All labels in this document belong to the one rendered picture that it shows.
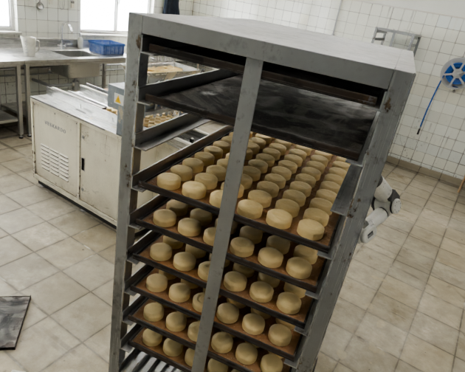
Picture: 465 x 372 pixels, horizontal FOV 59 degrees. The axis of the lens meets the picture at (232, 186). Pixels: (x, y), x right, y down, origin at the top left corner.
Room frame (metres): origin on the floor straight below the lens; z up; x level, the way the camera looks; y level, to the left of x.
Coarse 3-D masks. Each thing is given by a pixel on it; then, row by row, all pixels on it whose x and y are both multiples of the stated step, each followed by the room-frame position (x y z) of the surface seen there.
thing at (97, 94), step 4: (80, 88) 3.71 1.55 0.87; (84, 88) 3.69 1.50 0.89; (88, 88) 3.66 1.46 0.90; (84, 92) 3.69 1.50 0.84; (88, 92) 3.66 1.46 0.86; (92, 92) 3.63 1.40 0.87; (96, 92) 3.61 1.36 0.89; (100, 92) 3.59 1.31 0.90; (96, 96) 3.61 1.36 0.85; (100, 96) 3.58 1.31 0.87; (104, 96) 3.55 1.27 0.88; (104, 100) 3.55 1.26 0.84; (196, 128) 3.06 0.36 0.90; (188, 132) 3.06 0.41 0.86; (192, 132) 3.05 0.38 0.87; (196, 132) 3.02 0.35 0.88; (200, 132) 3.01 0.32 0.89; (204, 132) 3.00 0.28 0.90; (196, 136) 3.02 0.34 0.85; (200, 136) 3.01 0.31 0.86; (204, 136) 2.98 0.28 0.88
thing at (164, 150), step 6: (186, 138) 2.96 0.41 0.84; (198, 138) 3.01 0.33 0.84; (162, 144) 2.80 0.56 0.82; (168, 144) 2.77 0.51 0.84; (156, 150) 2.82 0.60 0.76; (162, 150) 2.79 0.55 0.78; (168, 150) 2.77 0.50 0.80; (174, 150) 2.74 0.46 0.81; (156, 156) 2.82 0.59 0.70; (162, 156) 2.79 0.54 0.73
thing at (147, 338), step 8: (144, 328) 0.82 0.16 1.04; (144, 336) 0.77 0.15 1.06; (152, 336) 0.78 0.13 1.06; (160, 336) 0.78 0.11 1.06; (144, 344) 0.77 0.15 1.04; (152, 344) 0.76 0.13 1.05; (160, 344) 0.78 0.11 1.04; (168, 344) 0.76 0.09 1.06; (176, 344) 0.77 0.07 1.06; (160, 352) 0.75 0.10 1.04; (168, 352) 0.74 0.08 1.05; (176, 352) 0.75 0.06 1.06; (184, 352) 0.76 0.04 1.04; (192, 352) 0.75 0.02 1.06; (176, 360) 0.74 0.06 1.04; (184, 360) 0.74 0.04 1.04; (192, 360) 0.73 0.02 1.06; (208, 360) 0.75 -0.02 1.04; (216, 360) 0.74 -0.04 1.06; (208, 368) 0.72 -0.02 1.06; (216, 368) 0.72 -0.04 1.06; (224, 368) 0.72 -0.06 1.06; (232, 368) 0.74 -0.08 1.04
